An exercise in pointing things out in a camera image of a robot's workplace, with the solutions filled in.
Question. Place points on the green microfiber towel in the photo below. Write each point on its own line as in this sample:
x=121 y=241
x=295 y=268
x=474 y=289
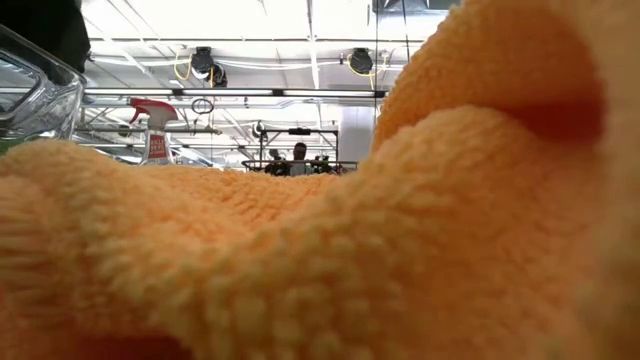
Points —
x=7 y=146

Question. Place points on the red trigger spray bottle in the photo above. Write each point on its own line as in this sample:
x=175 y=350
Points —
x=157 y=145

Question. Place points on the long ceiling light fixture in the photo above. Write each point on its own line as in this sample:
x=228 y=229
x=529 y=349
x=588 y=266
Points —
x=225 y=92

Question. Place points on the orange microfiber towel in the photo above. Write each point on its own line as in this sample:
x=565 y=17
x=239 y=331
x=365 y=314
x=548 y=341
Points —
x=320 y=250

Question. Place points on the black background rig frame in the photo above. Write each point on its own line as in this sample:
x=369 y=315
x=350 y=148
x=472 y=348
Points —
x=260 y=142

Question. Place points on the clear plastic bin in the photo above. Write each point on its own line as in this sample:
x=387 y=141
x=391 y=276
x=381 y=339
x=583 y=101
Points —
x=50 y=107

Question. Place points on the person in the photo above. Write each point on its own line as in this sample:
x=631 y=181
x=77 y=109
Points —
x=300 y=162

